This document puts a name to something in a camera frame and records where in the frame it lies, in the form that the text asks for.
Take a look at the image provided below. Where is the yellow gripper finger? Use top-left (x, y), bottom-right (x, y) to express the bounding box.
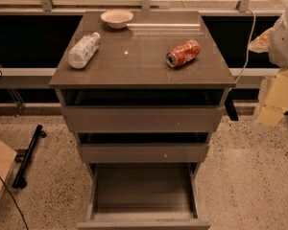
top-left (252, 69), bottom-right (288, 133)
top-left (249, 28), bottom-right (274, 54)

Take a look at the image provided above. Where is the clear plastic water bottle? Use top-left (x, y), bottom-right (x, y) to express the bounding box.
top-left (68, 33), bottom-right (100, 69)

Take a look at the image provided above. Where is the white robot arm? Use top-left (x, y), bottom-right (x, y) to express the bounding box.
top-left (249, 8), bottom-right (288, 132)

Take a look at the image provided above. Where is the grey drawer cabinet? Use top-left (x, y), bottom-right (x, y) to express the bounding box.
top-left (49, 11), bottom-right (237, 230)

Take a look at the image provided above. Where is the top drawer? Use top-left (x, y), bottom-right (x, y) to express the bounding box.
top-left (61, 106), bottom-right (222, 133)

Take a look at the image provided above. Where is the open bottom drawer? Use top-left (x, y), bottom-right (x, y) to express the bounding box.
top-left (77, 163), bottom-right (210, 230)

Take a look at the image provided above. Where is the middle drawer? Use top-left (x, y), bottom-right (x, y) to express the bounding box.
top-left (78, 132), bottom-right (210, 163)

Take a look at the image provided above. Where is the crushed red soda can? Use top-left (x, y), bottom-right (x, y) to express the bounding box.
top-left (166, 39), bottom-right (200, 68)

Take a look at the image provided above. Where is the white bowl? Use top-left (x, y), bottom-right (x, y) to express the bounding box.
top-left (101, 10), bottom-right (133, 29)

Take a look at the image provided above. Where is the black bar on floor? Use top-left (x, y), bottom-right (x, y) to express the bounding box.
top-left (12, 125), bottom-right (46, 189)

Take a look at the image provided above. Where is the white cable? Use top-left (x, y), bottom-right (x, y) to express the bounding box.
top-left (234, 9), bottom-right (257, 83)

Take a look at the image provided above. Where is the black cable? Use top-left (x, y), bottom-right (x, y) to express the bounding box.
top-left (0, 160), bottom-right (30, 230)

